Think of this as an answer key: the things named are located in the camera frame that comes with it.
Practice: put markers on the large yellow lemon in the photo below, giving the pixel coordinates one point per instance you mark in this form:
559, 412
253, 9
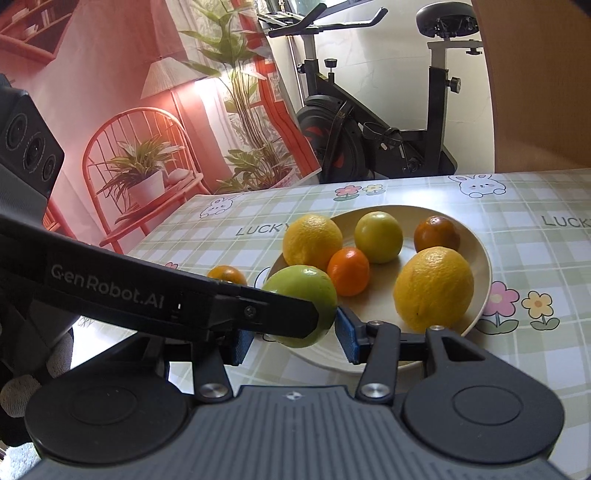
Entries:
434, 288

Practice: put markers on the green checked tablecloth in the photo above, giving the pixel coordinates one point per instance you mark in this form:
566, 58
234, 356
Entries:
531, 277

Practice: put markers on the black exercise bike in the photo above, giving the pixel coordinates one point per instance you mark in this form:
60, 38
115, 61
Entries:
332, 138

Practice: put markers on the printed room wall backdrop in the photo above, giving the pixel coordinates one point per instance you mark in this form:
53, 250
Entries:
115, 69

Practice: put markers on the dark orange tangerine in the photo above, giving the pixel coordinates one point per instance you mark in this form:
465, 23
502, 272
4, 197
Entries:
436, 233
226, 274

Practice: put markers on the small bright orange mandarin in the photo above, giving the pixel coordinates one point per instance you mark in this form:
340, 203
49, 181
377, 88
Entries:
348, 272

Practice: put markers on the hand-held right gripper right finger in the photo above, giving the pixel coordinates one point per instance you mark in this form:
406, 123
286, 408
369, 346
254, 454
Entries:
348, 337

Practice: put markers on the wooden door panel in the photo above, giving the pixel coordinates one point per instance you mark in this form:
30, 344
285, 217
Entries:
531, 92

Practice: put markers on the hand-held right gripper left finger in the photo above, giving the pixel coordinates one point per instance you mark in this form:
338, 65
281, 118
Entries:
238, 347

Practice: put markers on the person's left hand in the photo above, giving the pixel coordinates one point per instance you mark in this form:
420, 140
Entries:
18, 394

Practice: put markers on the green apple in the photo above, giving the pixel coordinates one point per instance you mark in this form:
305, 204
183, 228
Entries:
300, 286

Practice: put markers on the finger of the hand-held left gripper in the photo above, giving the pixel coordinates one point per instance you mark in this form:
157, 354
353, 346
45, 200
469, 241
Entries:
268, 311

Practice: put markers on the cream round plate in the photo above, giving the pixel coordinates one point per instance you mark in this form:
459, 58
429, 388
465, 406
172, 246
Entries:
482, 277

